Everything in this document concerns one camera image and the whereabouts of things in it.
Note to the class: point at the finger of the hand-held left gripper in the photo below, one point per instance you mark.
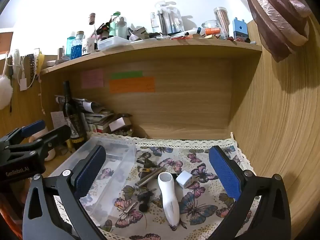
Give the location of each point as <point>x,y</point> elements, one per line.
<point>56,135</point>
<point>32,127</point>

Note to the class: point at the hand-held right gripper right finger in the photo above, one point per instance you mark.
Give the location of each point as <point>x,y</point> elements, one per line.
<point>225,175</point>

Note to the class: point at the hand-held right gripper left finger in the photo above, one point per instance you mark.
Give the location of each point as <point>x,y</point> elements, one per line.
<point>87,172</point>

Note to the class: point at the clear plastic storage box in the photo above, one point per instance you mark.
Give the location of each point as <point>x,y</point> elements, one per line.
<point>112,155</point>

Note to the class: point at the white plug adapter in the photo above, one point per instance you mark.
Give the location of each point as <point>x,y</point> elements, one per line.
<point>183,179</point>

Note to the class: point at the silver metal tool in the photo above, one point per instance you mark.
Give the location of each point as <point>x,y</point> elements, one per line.
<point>147,178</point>

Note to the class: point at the white handheld massager device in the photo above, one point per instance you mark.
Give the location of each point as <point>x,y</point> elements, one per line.
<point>168,200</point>

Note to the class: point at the small black object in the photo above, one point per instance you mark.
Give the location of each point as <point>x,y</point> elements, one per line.
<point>143,197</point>

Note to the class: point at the white handwritten note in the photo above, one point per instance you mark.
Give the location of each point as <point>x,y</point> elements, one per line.
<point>58,120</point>

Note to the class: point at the dark wine bottle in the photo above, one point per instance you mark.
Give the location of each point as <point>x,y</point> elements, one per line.
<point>72,120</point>

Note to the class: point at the rolled printed magazine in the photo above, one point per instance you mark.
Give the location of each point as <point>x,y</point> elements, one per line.
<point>77,103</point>

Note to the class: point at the butterfly printed lace cloth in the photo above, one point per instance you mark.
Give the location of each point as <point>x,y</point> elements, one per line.
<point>200,205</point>

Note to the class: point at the white charger plug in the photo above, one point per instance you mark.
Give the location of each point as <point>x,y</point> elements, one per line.
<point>23,84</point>

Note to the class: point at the white fluffy pompom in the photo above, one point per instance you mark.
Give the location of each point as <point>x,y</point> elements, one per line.
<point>5,92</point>

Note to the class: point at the stack of paper booklets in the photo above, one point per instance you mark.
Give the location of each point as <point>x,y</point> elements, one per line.
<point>100,121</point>

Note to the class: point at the pink notepad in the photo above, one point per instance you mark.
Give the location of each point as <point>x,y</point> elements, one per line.
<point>117,123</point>

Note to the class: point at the black lace ribbon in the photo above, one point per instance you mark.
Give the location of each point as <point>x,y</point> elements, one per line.
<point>32,65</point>

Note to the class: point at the pink sticky note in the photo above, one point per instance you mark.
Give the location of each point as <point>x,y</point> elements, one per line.
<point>92,78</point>

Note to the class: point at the blue bead bottle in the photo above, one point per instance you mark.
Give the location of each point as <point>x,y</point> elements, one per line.
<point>77,50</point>

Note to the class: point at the orange sticky note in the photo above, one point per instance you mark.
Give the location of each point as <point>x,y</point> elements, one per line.
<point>132,85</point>

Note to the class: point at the teal glass bottle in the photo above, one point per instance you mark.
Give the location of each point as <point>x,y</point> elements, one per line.
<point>70,43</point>

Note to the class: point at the green sticky note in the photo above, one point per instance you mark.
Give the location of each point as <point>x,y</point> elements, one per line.
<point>126,75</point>

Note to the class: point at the white printed mug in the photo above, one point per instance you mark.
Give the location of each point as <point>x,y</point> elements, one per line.
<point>88,46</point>

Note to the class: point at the clear lidded food container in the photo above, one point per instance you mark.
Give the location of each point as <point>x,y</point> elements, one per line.
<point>112,43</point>

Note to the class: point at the mint green bottle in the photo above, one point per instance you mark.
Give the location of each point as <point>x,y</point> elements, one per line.
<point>113,28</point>

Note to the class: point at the glass bottle with cork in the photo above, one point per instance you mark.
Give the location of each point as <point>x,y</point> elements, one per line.
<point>92,20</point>

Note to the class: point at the frosted glass bottle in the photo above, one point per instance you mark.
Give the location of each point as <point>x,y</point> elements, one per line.
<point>121,27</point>

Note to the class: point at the grey metal gadget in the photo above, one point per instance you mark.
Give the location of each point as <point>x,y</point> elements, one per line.
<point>138,33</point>

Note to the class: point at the wooden shelf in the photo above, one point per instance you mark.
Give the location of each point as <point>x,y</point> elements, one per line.
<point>175,52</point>

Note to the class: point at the orange white tube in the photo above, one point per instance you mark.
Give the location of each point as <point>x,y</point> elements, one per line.
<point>212,31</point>

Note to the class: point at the blue white box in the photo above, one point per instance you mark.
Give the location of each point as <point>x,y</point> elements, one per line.
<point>240,28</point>

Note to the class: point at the glass bowl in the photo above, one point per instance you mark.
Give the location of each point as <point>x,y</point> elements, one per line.
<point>209,24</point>

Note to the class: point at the clear tube of brown sticks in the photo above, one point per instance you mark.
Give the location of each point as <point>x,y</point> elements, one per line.
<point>222,21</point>

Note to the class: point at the clear brush package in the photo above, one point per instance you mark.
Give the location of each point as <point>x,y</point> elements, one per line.
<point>175,17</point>
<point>157,17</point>

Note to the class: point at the brown pink fabric bag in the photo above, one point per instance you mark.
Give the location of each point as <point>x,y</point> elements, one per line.
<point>275,10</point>

